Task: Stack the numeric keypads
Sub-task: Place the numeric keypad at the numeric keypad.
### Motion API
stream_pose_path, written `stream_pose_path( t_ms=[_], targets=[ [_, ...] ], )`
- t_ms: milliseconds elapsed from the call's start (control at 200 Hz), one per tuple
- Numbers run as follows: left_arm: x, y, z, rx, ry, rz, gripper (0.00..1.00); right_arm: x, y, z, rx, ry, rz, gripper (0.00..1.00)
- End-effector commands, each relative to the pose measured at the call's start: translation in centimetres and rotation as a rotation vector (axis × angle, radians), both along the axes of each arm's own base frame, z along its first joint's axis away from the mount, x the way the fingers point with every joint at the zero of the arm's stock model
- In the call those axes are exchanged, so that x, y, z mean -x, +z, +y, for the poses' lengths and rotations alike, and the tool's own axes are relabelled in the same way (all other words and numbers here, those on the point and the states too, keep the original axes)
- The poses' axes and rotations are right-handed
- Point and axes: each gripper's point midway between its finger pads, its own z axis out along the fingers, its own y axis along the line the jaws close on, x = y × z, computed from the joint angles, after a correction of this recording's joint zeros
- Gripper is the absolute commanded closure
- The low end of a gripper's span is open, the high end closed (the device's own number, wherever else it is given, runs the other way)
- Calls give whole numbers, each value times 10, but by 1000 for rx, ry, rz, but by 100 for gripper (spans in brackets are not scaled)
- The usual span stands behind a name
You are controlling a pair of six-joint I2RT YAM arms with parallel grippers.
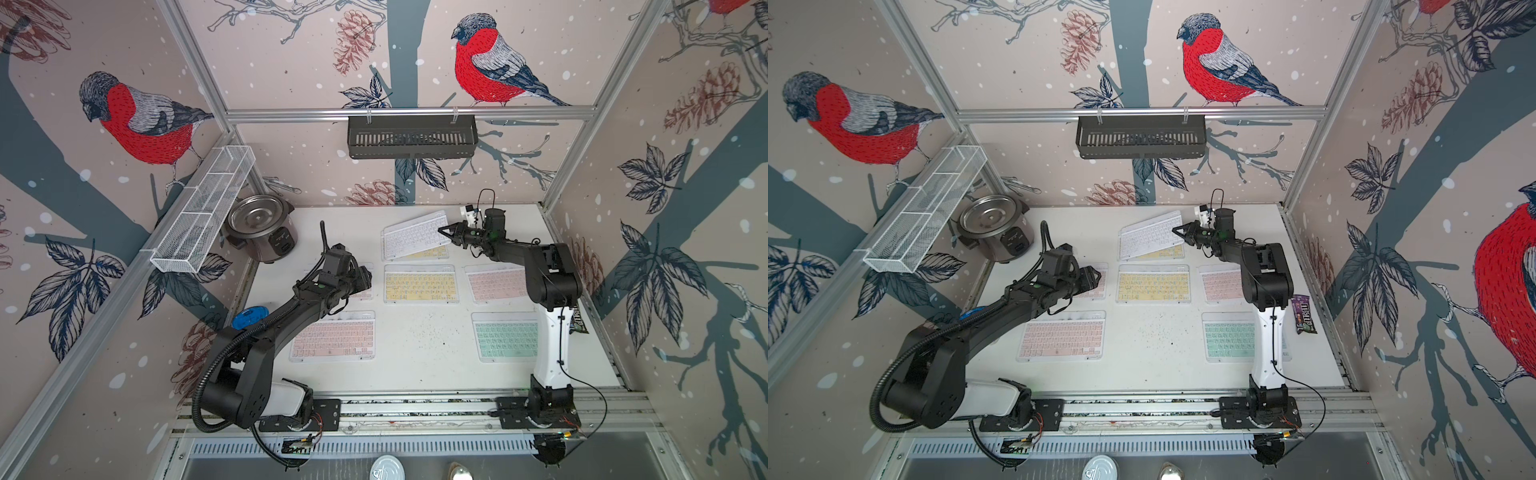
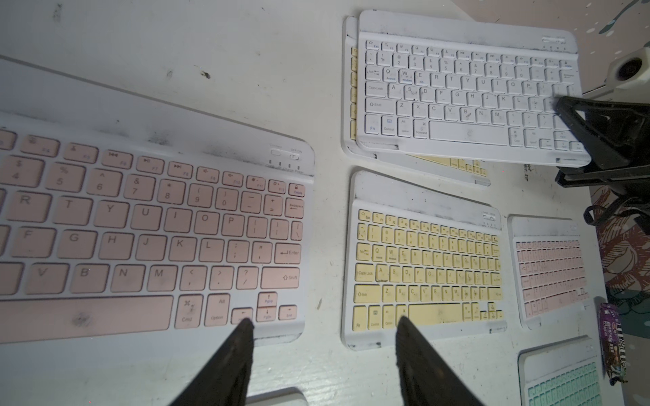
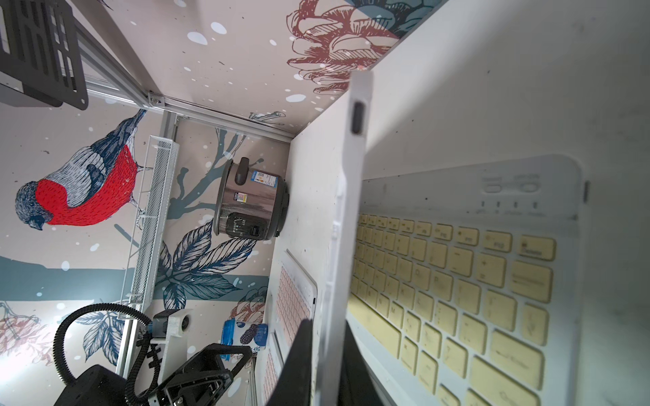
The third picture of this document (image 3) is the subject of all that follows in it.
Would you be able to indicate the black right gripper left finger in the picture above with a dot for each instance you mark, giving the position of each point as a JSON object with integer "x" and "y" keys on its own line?
{"x": 294, "y": 385}

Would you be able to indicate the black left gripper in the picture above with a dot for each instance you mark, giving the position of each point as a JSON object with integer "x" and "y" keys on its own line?
{"x": 204, "y": 378}

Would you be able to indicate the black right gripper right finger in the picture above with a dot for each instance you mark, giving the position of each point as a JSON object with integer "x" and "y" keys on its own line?
{"x": 356, "y": 386}

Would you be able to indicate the white keyboard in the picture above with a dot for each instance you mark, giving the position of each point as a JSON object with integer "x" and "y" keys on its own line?
{"x": 337, "y": 278}

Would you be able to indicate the yellow keyboard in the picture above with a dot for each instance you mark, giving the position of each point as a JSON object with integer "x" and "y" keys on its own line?
{"x": 466, "y": 281}

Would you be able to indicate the near left pink keyboard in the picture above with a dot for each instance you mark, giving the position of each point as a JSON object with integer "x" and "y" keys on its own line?
{"x": 269, "y": 366}

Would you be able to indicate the pink keyboard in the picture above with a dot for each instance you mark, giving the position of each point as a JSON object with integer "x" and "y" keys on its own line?
{"x": 269, "y": 366}
{"x": 293, "y": 298}

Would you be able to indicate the far left pink keyboard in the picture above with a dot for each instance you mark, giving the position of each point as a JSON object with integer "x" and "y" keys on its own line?
{"x": 293, "y": 298}

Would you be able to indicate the silver rice cooker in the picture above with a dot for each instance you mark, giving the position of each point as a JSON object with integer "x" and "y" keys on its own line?
{"x": 251, "y": 204}

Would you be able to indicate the black hanging basket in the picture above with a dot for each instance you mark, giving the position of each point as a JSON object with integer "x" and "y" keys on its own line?
{"x": 41, "y": 63}

